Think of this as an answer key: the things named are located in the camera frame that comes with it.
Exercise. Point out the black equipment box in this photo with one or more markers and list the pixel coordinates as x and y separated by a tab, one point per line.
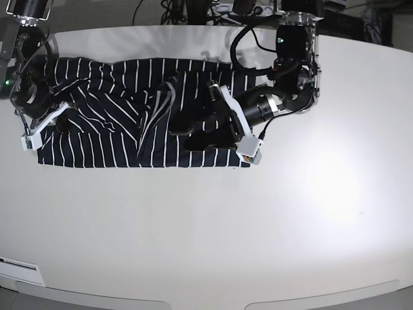
379	31

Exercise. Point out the navy white striped T-shirt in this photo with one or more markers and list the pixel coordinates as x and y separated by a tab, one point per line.
122	111

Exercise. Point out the white gripper body, viewer right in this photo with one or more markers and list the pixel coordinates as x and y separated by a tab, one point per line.
230	115

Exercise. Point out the wrist camera, viewer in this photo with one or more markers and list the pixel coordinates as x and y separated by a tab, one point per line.
31	142
248	150

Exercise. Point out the wrist camera, viewer right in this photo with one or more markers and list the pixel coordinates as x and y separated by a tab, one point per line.
248	150

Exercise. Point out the white gripper body, viewer left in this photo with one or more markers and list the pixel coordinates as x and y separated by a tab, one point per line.
46	120

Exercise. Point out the black robot arm, viewer left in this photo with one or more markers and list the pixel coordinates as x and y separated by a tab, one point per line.
28	68

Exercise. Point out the wrist camera, viewer left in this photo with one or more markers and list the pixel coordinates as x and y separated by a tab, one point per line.
31	142

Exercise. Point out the white power strip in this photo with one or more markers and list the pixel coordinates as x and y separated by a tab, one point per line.
254	10

